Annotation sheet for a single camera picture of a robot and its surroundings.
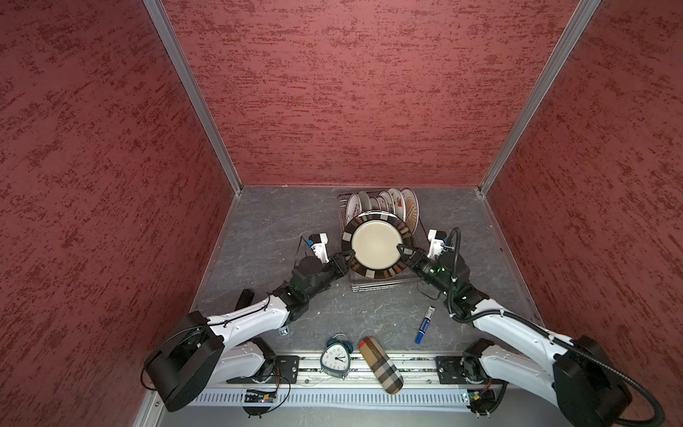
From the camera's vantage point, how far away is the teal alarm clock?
0.72 meters

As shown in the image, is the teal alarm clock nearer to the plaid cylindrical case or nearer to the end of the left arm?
the plaid cylindrical case

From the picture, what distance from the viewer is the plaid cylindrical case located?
710 mm

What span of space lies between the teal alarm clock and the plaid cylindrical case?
49 mm

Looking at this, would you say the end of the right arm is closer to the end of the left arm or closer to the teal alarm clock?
the end of the left arm
